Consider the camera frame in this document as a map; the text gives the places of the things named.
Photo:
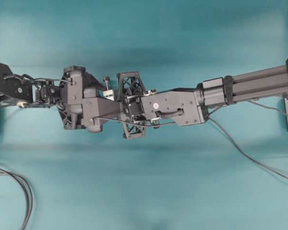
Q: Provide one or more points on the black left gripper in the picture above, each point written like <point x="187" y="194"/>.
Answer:
<point x="71" y="98"/>

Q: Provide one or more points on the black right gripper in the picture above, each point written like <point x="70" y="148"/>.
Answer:
<point x="129" y="94"/>

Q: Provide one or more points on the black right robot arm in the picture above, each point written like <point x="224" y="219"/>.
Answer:
<point x="189" y="106"/>

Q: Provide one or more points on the white female USB connector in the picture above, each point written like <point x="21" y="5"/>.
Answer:
<point x="109" y="94"/>

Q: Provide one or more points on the knurled thumbscrew clamp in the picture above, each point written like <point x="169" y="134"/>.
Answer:
<point x="106" y="80"/>

